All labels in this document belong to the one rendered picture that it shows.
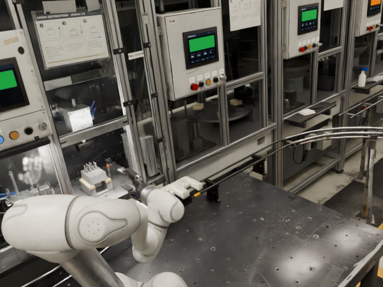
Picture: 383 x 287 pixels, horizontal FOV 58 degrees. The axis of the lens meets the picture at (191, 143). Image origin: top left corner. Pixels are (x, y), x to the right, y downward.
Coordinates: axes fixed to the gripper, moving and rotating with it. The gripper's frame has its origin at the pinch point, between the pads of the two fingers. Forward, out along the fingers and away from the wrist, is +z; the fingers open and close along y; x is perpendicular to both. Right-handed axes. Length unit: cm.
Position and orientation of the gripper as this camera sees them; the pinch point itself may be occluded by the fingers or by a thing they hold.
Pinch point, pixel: (124, 179)
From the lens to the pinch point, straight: 166.6
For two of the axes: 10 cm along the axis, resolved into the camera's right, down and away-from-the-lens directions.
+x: -7.6, 3.3, -5.6
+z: -6.4, -2.4, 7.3
